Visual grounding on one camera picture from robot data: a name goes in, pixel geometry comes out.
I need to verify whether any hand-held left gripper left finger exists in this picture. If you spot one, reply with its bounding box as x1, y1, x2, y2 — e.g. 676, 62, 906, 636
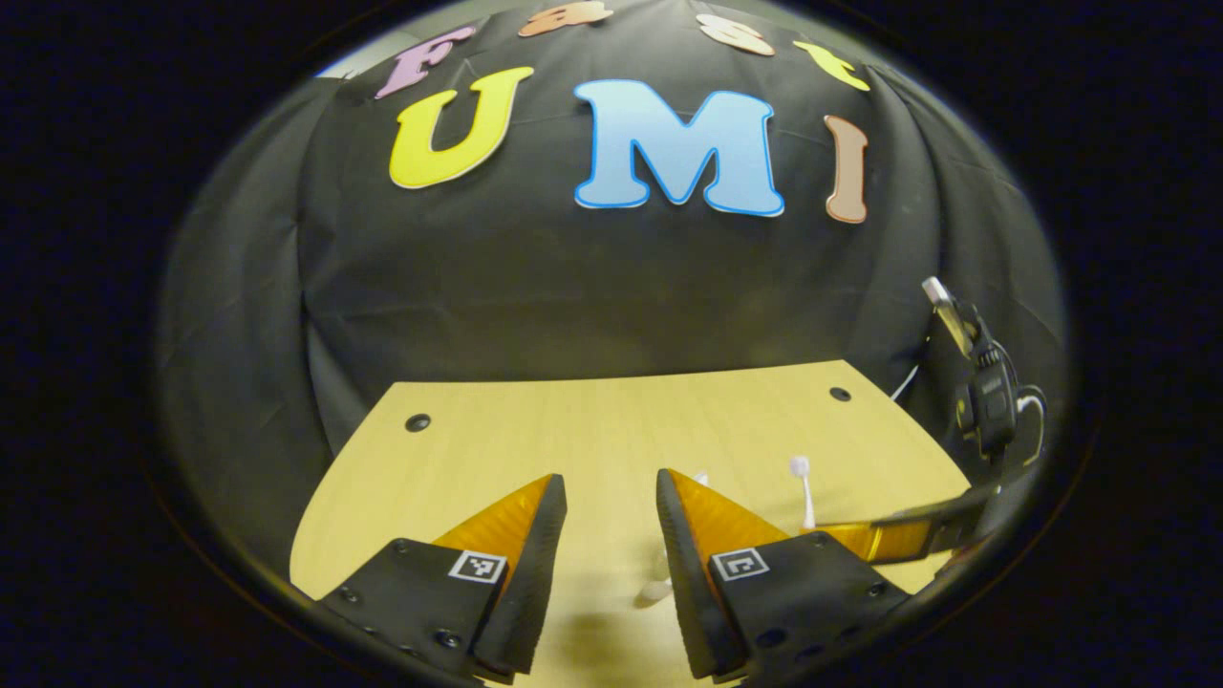
311, 473, 568, 684

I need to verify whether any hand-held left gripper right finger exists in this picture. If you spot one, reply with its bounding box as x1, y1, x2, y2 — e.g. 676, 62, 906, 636
656, 468, 913, 684

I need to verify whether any white cup with wooden handle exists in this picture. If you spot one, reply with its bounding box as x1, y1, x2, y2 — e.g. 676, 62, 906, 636
635, 549, 676, 609

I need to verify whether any pink white toothbrush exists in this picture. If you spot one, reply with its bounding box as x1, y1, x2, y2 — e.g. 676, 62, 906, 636
789, 456, 818, 532

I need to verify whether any light wooden desktop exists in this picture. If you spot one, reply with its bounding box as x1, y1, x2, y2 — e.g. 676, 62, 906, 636
290, 359, 971, 688

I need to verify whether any black backdrop cloth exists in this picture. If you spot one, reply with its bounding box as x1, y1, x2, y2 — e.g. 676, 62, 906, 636
158, 0, 1066, 574

